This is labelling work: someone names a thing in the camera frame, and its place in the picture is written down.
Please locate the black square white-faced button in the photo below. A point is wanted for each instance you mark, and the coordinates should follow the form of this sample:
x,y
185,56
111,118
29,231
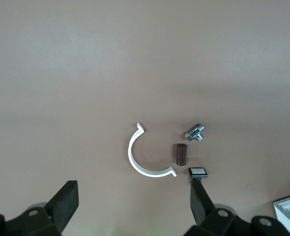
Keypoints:
x,y
198,171

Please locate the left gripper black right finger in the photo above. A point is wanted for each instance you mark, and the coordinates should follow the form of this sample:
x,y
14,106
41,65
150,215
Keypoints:
x,y
199,201

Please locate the brown hexagonal cylinder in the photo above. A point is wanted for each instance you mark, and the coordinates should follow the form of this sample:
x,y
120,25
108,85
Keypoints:
x,y
181,155

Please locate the silver metal fitting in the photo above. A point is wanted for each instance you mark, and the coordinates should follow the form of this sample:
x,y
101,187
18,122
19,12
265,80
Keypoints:
x,y
196,132

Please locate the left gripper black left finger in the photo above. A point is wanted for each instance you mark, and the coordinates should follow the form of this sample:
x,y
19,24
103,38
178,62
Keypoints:
x,y
66,196

